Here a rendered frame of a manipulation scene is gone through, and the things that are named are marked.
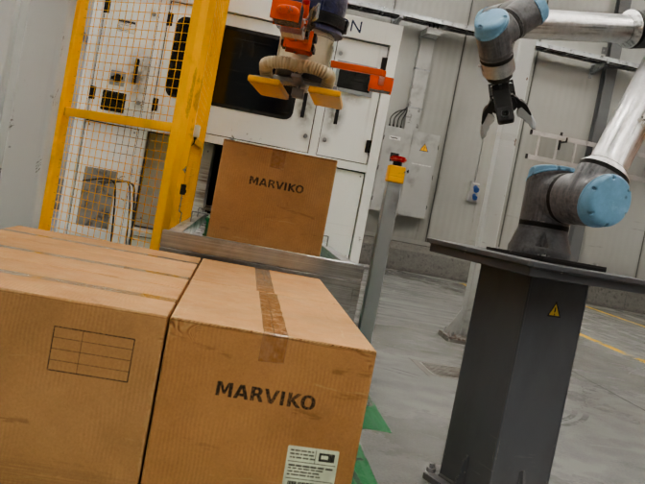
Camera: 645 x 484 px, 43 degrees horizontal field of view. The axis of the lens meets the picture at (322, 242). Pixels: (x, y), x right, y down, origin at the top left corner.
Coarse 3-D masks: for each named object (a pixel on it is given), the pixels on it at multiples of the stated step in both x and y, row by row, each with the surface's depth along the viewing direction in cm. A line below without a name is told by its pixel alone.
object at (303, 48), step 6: (312, 36) 238; (282, 42) 239; (288, 42) 238; (294, 42) 238; (300, 42) 238; (312, 42) 240; (282, 48) 245; (288, 48) 246; (294, 48) 239; (300, 48) 238; (306, 48) 238; (312, 48) 239; (300, 54) 246; (306, 54) 246; (312, 54) 245
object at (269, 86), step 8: (248, 80) 252; (256, 80) 251; (264, 80) 251; (272, 80) 251; (256, 88) 269; (264, 88) 265; (272, 88) 261; (280, 88) 258; (272, 96) 283; (280, 96) 278; (288, 96) 283
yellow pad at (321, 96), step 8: (312, 88) 251; (320, 88) 251; (328, 88) 253; (312, 96) 261; (320, 96) 257; (328, 96) 253; (336, 96) 251; (320, 104) 278; (328, 104) 274; (336, 104) 270
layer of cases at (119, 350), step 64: (0, 256) 188; (64, 256) 208; (128, 256) 234; (192, 256) 268; (0, 320) 149; (64, 320) 150; (128, 320) 152; (192, 320) 153; (256, 320) 166; (320, 320) 182; (0, 384) 150; (64, 384) 151; (128, 384) 152; (192, 384) 153; (256, 384) 155; (320, 384) 156; (0, 448) 151; (64, 448) 152; (128, 448) 153; (192, 448) 154; (256, 448) 155; (320, 448) 157
